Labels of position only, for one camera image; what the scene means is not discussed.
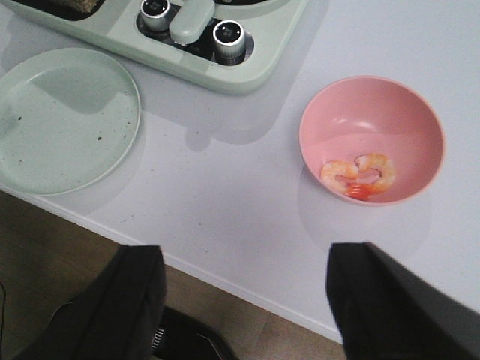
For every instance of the black round frying pan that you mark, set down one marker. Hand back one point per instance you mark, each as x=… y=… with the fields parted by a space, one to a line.
x=239 y=2

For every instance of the mint green round plate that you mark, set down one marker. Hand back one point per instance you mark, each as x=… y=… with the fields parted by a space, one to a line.
x=68 y=119

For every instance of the right silver control knob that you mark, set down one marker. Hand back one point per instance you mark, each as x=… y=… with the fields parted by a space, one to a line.
x=229 y=41

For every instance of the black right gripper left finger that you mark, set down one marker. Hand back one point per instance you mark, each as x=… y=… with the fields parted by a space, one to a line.
x=113 y=318

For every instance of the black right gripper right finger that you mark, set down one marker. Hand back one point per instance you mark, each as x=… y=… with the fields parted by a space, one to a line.
x=384 y=311

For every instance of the bread slice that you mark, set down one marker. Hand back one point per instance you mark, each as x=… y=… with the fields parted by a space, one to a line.
x=82 y=6

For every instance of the left silver control knob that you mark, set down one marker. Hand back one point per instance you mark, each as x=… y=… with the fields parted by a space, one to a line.
x=156 y=14

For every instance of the mint green breakfast maker base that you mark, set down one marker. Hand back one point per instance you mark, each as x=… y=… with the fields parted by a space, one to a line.
x=185 y=50

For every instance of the silver control knob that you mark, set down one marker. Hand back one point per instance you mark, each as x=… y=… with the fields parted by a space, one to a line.
x=156 y=14
x=229 y=41

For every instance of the cooked orange shrimp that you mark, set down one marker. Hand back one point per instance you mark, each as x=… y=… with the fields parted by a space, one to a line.
x=368 y=175

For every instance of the pink bowl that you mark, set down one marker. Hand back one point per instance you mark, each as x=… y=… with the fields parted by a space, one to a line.
x=370 y=114

